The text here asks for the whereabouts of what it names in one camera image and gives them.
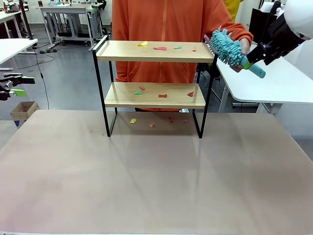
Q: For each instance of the black stand pole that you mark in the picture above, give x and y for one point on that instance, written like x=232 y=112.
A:
x=25 y=19

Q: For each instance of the grey metal desk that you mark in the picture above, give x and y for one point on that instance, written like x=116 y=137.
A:
x=63 y=9

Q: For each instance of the white side table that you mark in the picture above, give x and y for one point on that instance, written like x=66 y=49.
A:
x=12 y=47

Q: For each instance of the two-tier wood shelf black frame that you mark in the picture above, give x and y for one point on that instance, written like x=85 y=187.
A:
x=156 y=55

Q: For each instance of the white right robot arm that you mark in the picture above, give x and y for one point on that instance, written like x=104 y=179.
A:
x=300 y=14

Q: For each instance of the person torso orange hoodie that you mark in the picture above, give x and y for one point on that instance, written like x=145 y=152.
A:
x=159 y=24

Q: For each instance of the white desk dark panel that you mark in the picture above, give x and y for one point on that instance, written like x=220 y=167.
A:
x=7 y=17

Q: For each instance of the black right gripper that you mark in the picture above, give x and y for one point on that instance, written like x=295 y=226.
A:
x=281 y=36

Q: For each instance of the large white table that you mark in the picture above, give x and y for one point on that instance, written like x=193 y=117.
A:
x=269 y=83

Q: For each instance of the person in yellow top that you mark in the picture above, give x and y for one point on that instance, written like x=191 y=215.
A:
x=231 y=7

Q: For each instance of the person left hand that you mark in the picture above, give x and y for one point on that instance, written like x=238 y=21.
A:
x=245 y=47

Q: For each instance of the black monitor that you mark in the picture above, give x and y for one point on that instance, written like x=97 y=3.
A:
x=261 y=19

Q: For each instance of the teal microfiber duster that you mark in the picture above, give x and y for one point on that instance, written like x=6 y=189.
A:
x=225 y=49

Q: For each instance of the yellow paper scrap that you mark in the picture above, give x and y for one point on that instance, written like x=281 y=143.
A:
x=133 y=120
x=143 y=44

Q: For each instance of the person left forearm orange sleeve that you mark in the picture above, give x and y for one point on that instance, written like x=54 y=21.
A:
x=234 y=30

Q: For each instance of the red triangular paper scrap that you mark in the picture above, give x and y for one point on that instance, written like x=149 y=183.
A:
x=191 y=94

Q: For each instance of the large red paper scrap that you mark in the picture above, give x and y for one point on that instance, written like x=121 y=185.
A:
x=160 y=48

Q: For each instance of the left gripper finger with green tip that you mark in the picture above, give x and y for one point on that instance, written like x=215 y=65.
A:
x=17 y=78
x=14 y=93

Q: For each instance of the cardboard box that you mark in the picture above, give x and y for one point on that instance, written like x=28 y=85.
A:
x=23 y=110

